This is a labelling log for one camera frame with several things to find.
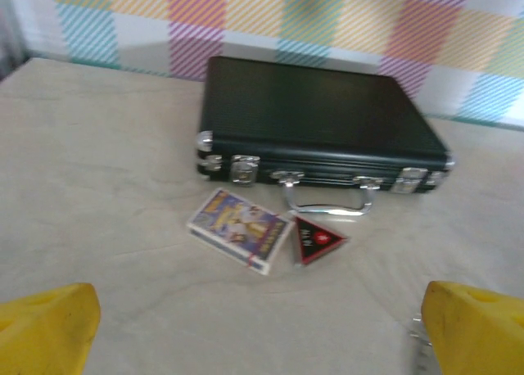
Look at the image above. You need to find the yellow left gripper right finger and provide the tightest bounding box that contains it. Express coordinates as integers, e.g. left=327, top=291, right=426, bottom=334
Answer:
left=420, top=279, right=524, bottom=375

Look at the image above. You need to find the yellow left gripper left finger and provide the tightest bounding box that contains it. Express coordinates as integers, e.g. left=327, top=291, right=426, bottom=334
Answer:
left=0, top=282, right=102, bottom=375

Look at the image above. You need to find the silver metal keyring chain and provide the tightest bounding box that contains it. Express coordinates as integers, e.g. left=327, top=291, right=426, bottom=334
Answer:
left=409, top=315, right=436, bottom=375

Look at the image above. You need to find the black red triangular card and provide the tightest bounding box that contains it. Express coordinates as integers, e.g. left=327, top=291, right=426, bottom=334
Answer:
left=292, top=214, right=349, bottom=268

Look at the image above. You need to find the small picture card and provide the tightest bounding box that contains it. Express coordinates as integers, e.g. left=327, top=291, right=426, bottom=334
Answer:
left=186, top=187, right=294, bottom=277

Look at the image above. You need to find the black case with metal handle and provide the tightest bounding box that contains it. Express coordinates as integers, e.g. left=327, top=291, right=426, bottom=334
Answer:
left=195, top=55, right=458, bottom=219

